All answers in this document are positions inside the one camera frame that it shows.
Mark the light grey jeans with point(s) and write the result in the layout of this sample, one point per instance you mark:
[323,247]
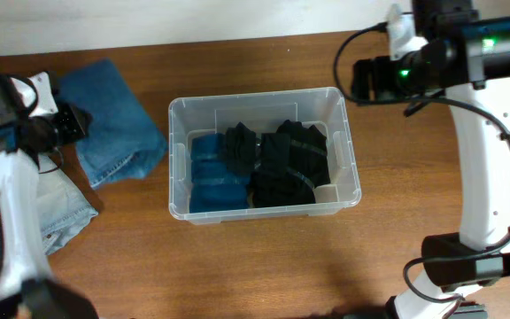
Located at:
[63,210]

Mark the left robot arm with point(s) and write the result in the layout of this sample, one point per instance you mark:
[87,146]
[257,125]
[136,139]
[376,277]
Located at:
[26,280]

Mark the dark blue jeans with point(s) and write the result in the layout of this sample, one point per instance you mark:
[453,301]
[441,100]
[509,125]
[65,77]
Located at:
[122,142]

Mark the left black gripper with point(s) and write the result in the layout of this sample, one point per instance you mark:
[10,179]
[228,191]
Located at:
[83,122]

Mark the blue cloth bundle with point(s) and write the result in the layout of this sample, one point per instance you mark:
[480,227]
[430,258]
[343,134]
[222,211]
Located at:
[214,187]

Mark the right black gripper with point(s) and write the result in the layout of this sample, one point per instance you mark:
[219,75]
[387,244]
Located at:
[374,85]

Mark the black cloth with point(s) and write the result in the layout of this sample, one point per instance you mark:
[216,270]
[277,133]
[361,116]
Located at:
[293,155]
[290,189]

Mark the clear plastic storage bin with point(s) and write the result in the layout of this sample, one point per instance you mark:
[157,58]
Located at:
[324,108]

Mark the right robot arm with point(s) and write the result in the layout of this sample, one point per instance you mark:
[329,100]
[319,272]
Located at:
[443,52]

